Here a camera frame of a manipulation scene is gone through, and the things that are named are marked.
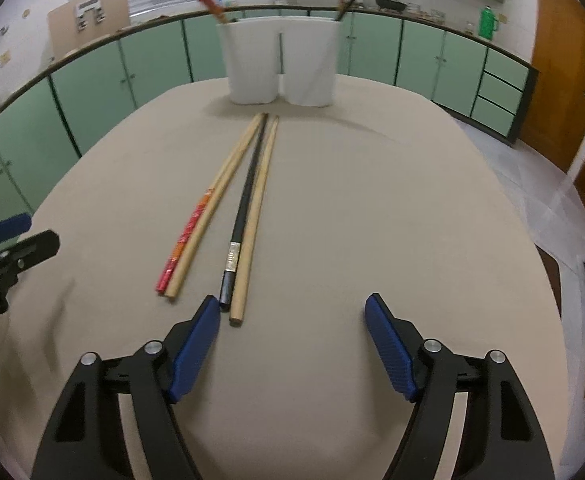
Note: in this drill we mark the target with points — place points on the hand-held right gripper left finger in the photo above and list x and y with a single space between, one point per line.
197 345

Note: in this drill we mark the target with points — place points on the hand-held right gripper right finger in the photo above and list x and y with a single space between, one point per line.
390 345

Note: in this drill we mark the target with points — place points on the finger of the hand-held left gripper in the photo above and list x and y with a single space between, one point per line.
35 245
7 225

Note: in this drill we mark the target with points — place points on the plain wooden chopstick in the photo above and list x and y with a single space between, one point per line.
257 210
207 225

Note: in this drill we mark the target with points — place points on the white plastic utensil holder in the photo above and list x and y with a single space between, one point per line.
252 60

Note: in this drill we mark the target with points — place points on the green base cabinets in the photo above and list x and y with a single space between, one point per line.
97 90

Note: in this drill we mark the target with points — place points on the green thermos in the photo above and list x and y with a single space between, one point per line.
487 22

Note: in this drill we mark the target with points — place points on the black wok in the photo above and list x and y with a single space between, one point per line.
390 4

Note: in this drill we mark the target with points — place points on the yellow wall socket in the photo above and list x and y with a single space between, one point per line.
5 58

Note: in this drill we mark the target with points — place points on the wooden board with mount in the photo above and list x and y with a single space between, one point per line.
67 25

